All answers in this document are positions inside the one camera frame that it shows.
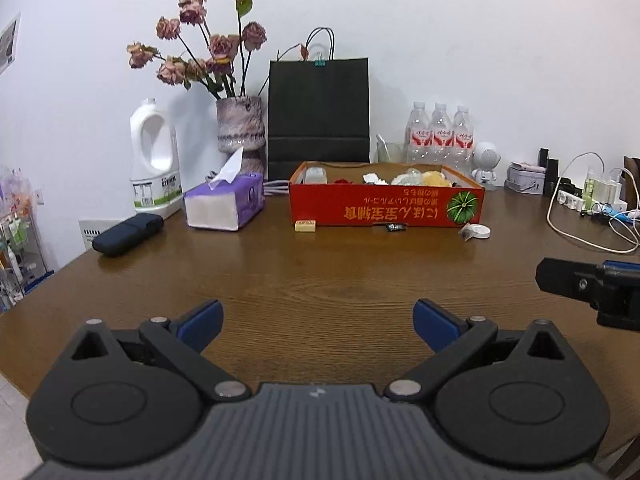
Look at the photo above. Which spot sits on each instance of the small black packet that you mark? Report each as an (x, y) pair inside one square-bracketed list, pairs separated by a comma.
[(396, 227)]

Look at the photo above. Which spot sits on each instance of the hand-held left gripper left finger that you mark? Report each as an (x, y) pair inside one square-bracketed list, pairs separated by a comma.
[(202, 322)]

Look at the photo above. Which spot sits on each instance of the black adapter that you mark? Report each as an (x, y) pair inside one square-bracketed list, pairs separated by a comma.
[(565, 184)]

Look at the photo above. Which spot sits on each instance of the yellow and white soft toy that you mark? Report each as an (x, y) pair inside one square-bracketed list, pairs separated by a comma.
[(435, 178)]

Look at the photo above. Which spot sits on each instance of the clear water bottle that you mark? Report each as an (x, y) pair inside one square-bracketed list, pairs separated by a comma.
[(464, 140), (419, 135), (442, 135)]

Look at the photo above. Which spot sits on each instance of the white detergent jug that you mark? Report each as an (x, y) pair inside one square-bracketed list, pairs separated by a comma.
[(150, 190)]

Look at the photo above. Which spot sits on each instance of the dried pink roses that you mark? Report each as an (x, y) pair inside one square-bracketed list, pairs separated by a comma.
[(220, 47)]

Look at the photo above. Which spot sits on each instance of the dark blue case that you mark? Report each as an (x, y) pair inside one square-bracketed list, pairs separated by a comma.
[(127, 235)]

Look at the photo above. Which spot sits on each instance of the green spray bottle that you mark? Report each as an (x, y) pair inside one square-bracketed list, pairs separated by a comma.
[(590, 187)]

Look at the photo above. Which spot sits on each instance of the purple textured vase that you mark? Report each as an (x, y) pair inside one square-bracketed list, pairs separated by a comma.
[(240, 125)]

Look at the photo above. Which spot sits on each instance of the small red item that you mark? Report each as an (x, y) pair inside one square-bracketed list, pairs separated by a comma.
[(342, 181)]

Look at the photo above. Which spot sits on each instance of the glass cup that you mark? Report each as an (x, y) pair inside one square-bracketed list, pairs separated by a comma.
[(392, 152)]

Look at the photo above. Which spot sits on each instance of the white charger block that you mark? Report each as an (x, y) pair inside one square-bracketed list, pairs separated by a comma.
[(611, 195)]

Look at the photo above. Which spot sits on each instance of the white robot speaker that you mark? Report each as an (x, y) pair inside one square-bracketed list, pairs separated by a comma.
[(485, 155)]

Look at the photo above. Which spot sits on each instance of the small clear packet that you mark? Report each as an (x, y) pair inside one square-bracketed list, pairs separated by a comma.
[(465, 235)]

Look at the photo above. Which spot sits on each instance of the grey tin box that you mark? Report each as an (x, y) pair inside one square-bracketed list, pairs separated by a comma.
[(522, 182)]

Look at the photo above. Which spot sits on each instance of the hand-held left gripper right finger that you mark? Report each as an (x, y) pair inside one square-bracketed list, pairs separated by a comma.
[(434, 325)]

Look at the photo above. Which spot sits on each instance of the wall picture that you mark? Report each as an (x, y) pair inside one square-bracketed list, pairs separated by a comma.
[(9, 42)]

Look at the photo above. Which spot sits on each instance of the white round disc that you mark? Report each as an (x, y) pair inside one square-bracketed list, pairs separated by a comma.
[(480, 231)]

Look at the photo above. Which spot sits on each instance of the purple tissue pack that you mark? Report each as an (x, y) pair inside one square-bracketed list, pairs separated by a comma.
[(215, 210)]

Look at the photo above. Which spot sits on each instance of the tall black box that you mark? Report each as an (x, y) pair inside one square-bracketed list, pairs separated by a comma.
[(552, 177)]

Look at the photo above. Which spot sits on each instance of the small yellow box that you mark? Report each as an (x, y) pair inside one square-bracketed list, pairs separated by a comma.
[(306, 226)]

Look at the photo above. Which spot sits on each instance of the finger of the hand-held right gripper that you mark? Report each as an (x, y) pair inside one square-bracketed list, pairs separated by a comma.
[(620, 295), (565, 277)]

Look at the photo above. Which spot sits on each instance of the white power strip with chargers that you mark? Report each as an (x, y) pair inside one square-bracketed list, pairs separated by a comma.
[(555, 225)]

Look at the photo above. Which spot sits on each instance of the spoon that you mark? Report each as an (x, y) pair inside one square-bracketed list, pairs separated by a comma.
[(381, 142)]

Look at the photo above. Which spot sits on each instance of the small pink case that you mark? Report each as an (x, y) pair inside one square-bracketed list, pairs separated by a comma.
[(527, 166)]

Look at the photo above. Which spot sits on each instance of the white plastic container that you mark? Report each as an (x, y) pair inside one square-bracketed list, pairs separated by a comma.
[(316, 175)]

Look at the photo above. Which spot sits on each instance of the red cardboard box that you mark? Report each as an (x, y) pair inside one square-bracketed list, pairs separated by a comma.
[(380, 210)]

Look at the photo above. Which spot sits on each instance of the black paper bag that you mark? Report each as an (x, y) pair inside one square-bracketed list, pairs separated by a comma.
[(320, 110)]

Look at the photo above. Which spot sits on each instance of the iridescent clear plastic bag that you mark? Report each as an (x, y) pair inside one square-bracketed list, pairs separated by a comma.
[(410, 177)]

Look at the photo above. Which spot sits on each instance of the crumpled white tissue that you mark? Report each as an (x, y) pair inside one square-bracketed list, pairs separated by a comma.
[(375, 178)]

